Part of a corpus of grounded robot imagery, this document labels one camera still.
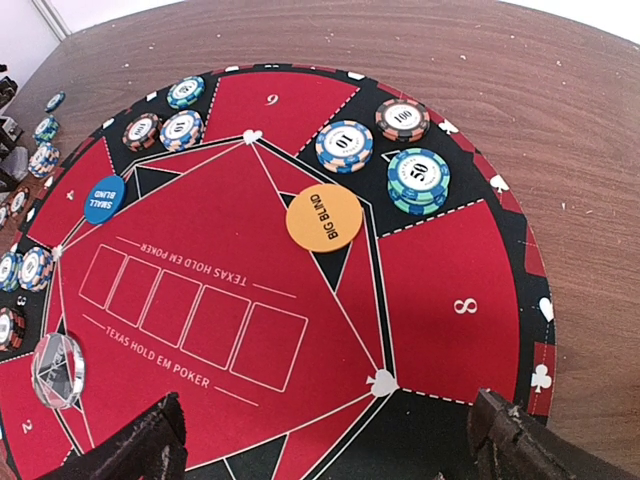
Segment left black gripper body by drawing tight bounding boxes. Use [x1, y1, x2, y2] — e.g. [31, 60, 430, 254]
[1, 64, 24, 193]

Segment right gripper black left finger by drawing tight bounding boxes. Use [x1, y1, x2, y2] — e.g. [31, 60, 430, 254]
[43, 392, 188, 479]

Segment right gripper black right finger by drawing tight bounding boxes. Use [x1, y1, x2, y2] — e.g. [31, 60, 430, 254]
[467, 389, 636, 480]

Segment single red black chip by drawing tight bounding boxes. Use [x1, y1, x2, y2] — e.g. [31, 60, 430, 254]
[9, 186, 30, 218]

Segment green white chip stack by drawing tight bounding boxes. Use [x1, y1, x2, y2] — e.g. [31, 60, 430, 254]
[33, 115, 60, 145]

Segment red black chip stack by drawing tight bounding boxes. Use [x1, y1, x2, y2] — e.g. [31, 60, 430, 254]
[0, 205, 9, 229]

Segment blue small blind button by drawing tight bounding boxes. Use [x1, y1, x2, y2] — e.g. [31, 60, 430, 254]
[84, 175, 126, 225]

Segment white chips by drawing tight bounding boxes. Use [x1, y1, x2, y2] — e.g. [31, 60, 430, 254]
[159, 110, 204, 152]
[19, 246, 53, 292]
[315, 120, 374, 174]

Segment green chips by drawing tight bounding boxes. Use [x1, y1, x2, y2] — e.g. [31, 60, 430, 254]
[166, 76, 205, 109]
[0, 251, 23, 292]
[387, 148, 451, 216]

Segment red black chips seat five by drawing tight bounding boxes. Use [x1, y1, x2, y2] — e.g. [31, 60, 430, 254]
[122, 113, 161, 152]

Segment red black chips seat three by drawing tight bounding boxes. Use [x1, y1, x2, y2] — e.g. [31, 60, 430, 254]
[0, 307, 26, 352]

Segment orange big blind button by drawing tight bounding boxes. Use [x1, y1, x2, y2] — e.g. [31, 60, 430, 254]
[286, 184, 363, 253]

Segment red black chips seat seven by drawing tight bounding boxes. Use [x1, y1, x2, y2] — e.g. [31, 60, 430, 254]
[375, 99, 430, 143]

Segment single green chip on table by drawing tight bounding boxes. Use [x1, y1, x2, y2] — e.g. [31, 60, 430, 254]
[45, 91, 66, 113]

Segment round red black poker mat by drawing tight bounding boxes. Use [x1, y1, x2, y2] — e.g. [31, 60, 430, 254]
[1, 64, 556, 479]

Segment left aluminium frame post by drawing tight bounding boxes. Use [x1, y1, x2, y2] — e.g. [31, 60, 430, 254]
[32, 0, 72, 42]

